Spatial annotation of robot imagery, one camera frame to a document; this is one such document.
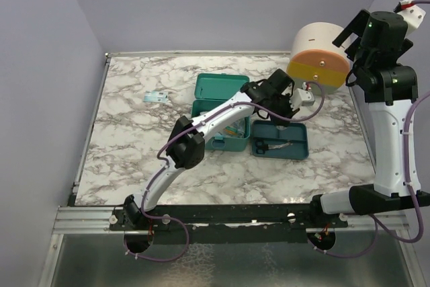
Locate black mounting rail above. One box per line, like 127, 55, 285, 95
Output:
110, 202, 347, 245

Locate orange teal bandage packet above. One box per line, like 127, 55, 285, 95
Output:
222, 120, 246, 138

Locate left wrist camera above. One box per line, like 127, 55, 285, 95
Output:
290, 89, 315, 110

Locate aluminium frame rail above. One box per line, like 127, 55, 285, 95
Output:
52, 202, 409, 235

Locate black-handled bandage scissors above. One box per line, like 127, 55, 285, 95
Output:
255, 140, 292, 155

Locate purple cable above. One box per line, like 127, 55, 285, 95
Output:
307, 0, 430, 258
140, 81, 326, 263

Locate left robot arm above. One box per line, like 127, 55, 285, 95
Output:
124, 69, 298, 230

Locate round pastel drawer cabinet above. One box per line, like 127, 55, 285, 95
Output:
287, 22, 351, 93

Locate blue divided tray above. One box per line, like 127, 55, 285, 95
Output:
251, 120, 309, 161

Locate teal medicine kit box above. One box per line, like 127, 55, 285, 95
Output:
191, 73, 251, 152

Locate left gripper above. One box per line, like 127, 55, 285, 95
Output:
267, 93, 300, 127

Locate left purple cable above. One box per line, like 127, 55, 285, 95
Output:
140, 81, 326, 263

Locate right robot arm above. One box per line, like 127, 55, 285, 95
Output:
308, 5, 429, 227

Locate light blue gauze packet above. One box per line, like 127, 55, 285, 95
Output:
143, 91, 168, 104

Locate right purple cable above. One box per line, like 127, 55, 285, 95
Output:
307, 0, 430, 258

